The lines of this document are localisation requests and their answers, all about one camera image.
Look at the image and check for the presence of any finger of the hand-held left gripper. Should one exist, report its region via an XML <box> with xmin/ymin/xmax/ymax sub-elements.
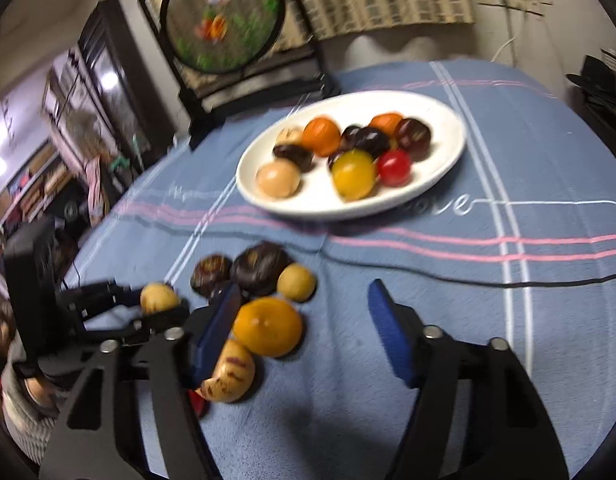
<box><xmin>58</xmin><ymin>281</ymin><xmax>146</xmax><ymax>312</ymax></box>
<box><xmin>82</xmin><ymin>305</ymin><xmax>191</xmax><ymax>347</ymax></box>

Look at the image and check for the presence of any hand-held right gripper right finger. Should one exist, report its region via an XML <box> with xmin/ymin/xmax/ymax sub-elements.
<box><xmin>367</xmin><ymin>279</ymin><xmax>571</xmax><ymax>480</ymax></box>

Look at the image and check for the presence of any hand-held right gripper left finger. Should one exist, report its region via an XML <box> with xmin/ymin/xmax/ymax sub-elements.
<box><xmin>38</xmin><ymin>282</ymin><xmax>243</xmax><ymax>480</ymax></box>

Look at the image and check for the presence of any large orange fruit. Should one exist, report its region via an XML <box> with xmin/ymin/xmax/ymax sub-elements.
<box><xmin>232</xmin><ymin>296</ymin><xmax>303</xmax><ymax>358</ymax></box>

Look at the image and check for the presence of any small yellow fruit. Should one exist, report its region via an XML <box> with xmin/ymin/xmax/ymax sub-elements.
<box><xmin>331</xmin><ymin>150</ymin><xmax>377</xmax><ymax>201</ymax></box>

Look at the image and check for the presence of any yellow pepino melon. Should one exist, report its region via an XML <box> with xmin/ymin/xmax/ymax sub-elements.
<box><xmin>255</xmin><ymin>159</ymin><xmax>303</xmax><ymax>198</ymax></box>

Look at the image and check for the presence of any dark wrinkled fruit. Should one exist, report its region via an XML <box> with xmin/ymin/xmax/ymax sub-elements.
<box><xmin>273</xmin><ymin>144</ymin><xmax>315</xmax><ymax>173</ymax></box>

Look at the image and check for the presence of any white oval plate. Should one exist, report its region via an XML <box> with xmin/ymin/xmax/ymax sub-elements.
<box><xmin>236</xmin><ymin>90</ymin><xmax>468</xmax><ymax>222</ymax></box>

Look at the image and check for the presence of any person's left forearm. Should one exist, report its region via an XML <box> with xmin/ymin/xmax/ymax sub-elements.
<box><xmin>0</xmin><ymin>360</ymin><xmax>68</xmax><ymax>467</ymax></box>

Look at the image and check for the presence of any person's left hand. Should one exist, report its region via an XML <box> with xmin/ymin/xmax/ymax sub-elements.
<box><xmin>22</xmin><ymin>377</ymin><xmax>63</xmax><ymax>408</ymax></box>

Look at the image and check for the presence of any striped pepino melon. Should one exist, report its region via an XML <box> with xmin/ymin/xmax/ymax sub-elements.
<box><xmin>195</xmin><ymin>339</ymin><xmax>256</xmax><ymax>404</ymax></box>

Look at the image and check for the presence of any blue plaid tablecloth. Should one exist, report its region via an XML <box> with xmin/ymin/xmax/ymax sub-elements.
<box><xmin>62</xmin><ymin>60</ymin><xmax>616</xmax><ymax>480</ymax></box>

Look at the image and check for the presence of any large dark purple fruit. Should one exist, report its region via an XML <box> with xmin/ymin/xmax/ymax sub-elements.
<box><xmin>230</xmin><ymin>241</ymin><xmax>291</xmax><ymax>297</ymax></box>

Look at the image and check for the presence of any small yellow-green fruit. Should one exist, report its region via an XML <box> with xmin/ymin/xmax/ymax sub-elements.
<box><xmin>277</xmin><ymin>263</ymin><xmax>317</xmax><ymax>302</ymax></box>

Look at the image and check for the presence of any wooden goods shelf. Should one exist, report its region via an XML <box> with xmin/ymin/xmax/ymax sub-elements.
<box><xmin>0</xmin><ymin>137</ymin><xmax>73</xmax><ymax>228</ymax></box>

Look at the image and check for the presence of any red cherry tomato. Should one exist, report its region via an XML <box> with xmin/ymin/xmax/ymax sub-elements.
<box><xmin>377</xmin><ymin>149</ymin><xmax>413</xmax><ymax>186</ymax></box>

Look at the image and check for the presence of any dark wooden cabinet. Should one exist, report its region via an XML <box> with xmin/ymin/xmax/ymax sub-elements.
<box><xmin>78</xmin><ymin>0</ymin><xmax>173</xmax><ymax>171</ymax></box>

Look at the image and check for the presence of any round decorative screen black stand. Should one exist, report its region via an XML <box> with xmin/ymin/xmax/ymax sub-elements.
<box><xmin>138</xmin><ymin>0</ymin><xmax>343</xmax><ymax>151</ymax></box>

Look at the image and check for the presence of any black hat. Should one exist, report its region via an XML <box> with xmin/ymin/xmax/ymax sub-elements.
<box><xmin>566</xmin><ymin>55</ymin><xmax>616</xmax><ymax>106</ymax></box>

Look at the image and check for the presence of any white power cable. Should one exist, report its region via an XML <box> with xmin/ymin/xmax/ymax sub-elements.
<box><xmin>490</xmin><ymin>35</ymin><xmax>519</xmax><ymax>63</ymax></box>

